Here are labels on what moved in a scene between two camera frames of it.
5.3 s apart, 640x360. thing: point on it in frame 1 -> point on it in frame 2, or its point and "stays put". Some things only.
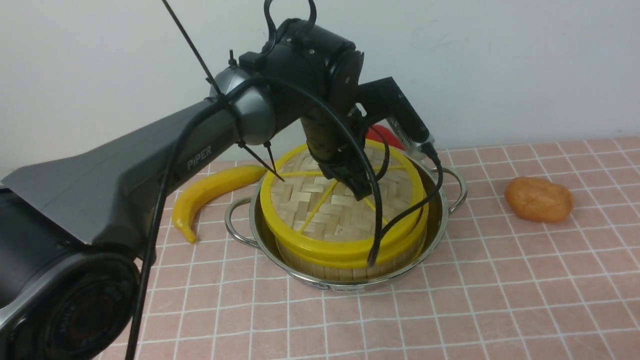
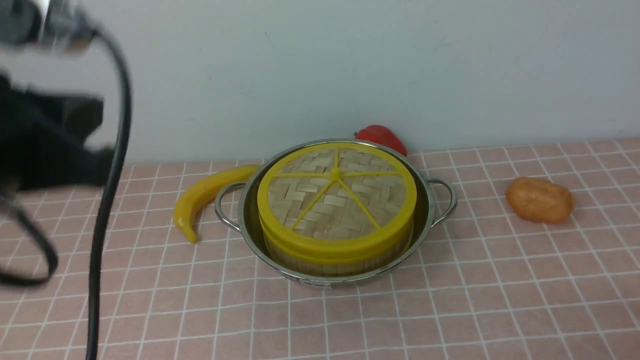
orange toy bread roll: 539,200 stays put
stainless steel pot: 245,219 -> 249,188
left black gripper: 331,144 -> 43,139
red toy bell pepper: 391,140 stays put
